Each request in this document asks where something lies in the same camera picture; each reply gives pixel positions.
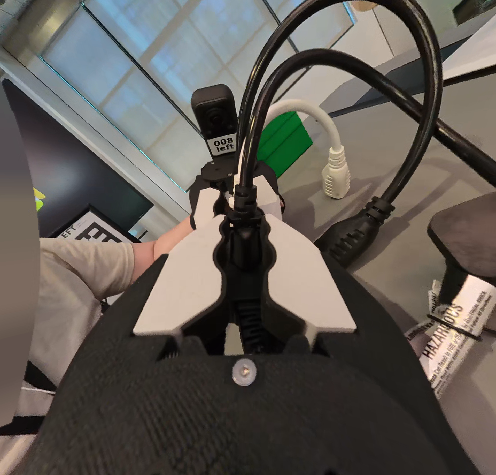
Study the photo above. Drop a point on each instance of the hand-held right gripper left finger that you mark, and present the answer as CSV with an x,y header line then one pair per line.
x,y
182,289

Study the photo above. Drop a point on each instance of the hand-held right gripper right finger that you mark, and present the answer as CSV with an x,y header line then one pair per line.
x,y
306,285

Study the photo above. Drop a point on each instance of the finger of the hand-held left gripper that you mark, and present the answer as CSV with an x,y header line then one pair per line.
x,y
269,199
203,207

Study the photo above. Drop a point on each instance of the person's left forearm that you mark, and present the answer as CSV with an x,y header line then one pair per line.
x,y
116,265

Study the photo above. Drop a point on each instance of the flat black power plug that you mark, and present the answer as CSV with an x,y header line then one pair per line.
x,y
465,223

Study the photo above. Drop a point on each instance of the green box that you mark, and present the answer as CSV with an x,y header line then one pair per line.
x,y
286,145

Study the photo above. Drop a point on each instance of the window with blinds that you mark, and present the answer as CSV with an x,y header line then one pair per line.
x,y
135,56

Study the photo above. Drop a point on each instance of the black white printed sign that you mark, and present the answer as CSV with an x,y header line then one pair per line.
x,y
97,232

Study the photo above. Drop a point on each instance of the dark computer monitor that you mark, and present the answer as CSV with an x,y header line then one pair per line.
x,y
77,172

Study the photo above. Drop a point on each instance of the person's beige clothing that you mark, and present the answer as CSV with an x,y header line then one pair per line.
x,y
58,335

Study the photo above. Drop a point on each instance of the white warning tag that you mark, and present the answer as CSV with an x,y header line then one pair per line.
x,y
457,327

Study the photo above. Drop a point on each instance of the light wooden object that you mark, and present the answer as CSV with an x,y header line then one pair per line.
x,y
360,1

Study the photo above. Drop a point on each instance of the black box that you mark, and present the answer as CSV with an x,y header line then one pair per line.
x,y
476,5

